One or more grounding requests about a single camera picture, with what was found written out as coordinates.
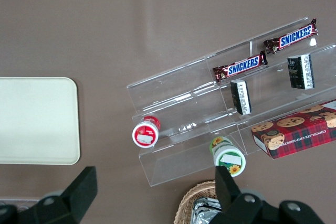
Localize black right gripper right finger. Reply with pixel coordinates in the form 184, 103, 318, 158
209, 166, 325, 224

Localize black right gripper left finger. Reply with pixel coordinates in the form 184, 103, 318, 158
0, 166, 98, 224

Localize foil wrapped sandwich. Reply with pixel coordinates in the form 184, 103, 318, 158
191, 196, 224, 224

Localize woven wicker basket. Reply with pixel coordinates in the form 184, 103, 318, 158
173, 180, 220, 224

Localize cream rectangular tray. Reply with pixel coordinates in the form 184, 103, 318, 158
0, 77, 81, 166

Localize green sunflower yogurt cup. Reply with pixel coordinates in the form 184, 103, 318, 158
208, 136, 247, 177

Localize red strawberry yogurt cup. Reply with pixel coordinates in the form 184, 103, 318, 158
132, 115, 161, 148

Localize red tartan shortbread cookie box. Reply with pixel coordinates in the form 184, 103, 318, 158
250, 100, 336, 160

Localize clear acrylic tiered display shelf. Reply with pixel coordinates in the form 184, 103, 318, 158
126, 17, 336, 188

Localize small black chocolate box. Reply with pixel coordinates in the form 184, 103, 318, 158
229, 79, 253, 115

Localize Snickers chocolate bar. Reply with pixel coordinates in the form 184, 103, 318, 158
212, 50, 269, 83

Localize large black chocolate box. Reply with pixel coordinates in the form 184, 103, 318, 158
287, 53, 316, 91

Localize Snickers bar with creased end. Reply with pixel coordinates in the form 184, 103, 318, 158
263, 18, 319, 55

